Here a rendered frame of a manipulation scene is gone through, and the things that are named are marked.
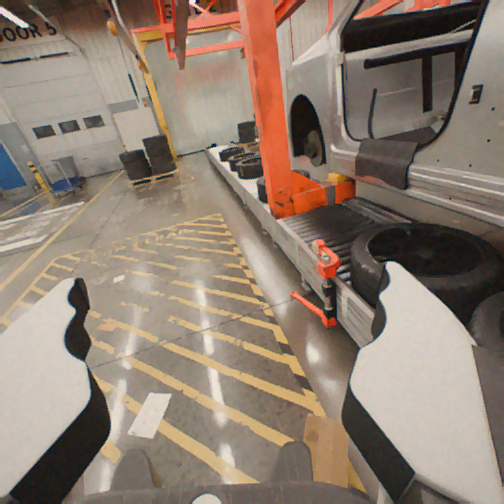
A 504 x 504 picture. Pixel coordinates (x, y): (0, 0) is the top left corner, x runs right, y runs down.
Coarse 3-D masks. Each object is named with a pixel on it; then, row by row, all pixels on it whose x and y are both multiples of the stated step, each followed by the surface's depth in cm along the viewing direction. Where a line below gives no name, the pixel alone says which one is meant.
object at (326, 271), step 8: (320, 240) 156; (320, 248) 152; (320, 256) 155; (336, 256) 141; (320, 264) 135; (336, 264) 136; (320, 272) 138; (328, 272) 134; (296, 296) 179; (304, 304) 172; (312, 304) 169; (320, 312) 161; (328, 320) 153
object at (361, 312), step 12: (276, 228) 231; (288, 228) 206; (288, 240) 204; (300, 240) 185; (300, 252) 183; (312, 252) 168; (312, 264) 166; (336, 276) 142; (336, 288) 140; (348, 288) 132; (348, 300) 129; (360, 300) 123; (348, 312) 133; (360, 312) 121; (372, 312) 116; (360, 324) 124; (372, 336) 116
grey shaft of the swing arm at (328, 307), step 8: (328, 256) 133; (328, 264) 133; (328, 280) 138; (328, 288) 140; (328, 296) 143; (336, 296) 142; (328, 304) 147; (336, 304) 145; (328, 312) 149; (336, 312) 148; (336, 320) 151
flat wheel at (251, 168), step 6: (258, 156) 456; (240, 162) 438; (246, 162) 442; (252, 162) 439; (258, 162) 408; (240, 168) 416; (246, 168) 410; (252, 168) 406; (258, 168) 407; (240, 174) 424; (246, 174) 415; (252, 174) 412; (258, 174) 412
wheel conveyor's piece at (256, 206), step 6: (312, 180) 322; (318, 180) 306; (246, 192) 334; (246, 198) 343; (252, 198) 303; (258, 198) 329; (252, 204) 310; (258, 204) 279; (264, 204) 301; (252, 210) 324; (258, 210) 288; (264, 210) 258; (258, 216) 297; (264, 216) 265; (264, 222) 274; (264, 228) 291; (264, 234) 292
